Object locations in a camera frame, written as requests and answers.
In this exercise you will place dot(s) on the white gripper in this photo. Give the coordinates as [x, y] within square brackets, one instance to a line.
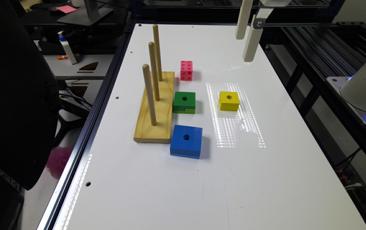
[258, 22]

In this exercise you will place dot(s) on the blue square block with hole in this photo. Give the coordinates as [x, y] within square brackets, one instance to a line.
[186, 141]

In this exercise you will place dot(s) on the black office chair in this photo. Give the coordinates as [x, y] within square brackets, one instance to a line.
[33, 118]

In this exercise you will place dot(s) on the rear wooden peg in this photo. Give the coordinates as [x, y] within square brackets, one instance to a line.
[157, 51]

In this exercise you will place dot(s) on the pink lego brick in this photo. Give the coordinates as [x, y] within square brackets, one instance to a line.
[186, 71]

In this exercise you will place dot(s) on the middle wooden peg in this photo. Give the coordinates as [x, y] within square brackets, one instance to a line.
[154, 73]

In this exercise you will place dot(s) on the green square block with hole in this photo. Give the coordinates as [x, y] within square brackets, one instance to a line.
[184, 102]

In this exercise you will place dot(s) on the wooden peg board base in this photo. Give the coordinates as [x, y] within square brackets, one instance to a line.
[145, 132]

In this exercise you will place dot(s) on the black aluminium frame rack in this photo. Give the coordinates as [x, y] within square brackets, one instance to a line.
[304, 57]

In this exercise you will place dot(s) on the pink fluffy object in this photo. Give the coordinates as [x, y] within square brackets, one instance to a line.
[57, 160]

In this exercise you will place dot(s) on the white spray bottle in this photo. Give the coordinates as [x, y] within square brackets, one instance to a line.
[67, 48]

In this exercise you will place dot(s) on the wooden peg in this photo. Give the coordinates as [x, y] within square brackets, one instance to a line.
[149, 93]
[154, 73]
[157, 51]

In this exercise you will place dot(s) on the orange marker pen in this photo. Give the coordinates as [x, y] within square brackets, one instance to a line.
[62, 57]

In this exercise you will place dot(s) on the pink sticky note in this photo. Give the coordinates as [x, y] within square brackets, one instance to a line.
[66, 9]

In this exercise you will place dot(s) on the front wooden peg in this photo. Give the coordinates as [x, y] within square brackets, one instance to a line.
[149, 93]

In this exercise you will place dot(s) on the silver monitor stand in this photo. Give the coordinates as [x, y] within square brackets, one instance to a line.
[86, 14]

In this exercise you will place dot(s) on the yellow square block with hole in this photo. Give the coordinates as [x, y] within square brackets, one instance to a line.
[229, 101]

